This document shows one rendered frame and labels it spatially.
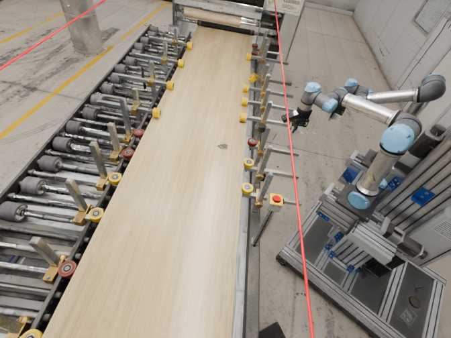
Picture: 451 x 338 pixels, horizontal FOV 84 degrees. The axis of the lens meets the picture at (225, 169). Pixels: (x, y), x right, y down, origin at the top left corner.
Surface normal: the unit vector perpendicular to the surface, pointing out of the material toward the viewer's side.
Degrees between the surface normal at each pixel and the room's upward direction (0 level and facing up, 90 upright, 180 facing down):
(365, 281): 0
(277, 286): 0
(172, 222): 0
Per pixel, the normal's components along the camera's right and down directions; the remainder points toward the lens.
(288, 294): 0.14, -0.66
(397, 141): -0.72, 0.33
